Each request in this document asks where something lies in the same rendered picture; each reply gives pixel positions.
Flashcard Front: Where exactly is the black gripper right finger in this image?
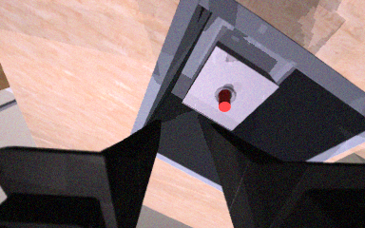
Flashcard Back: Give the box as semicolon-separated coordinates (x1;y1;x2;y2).
208;123;365;228

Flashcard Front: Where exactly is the red peg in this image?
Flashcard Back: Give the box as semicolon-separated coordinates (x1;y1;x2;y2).
219;89;231;112

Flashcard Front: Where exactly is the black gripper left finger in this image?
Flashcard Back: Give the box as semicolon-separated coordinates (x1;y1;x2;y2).
0;120;162;228

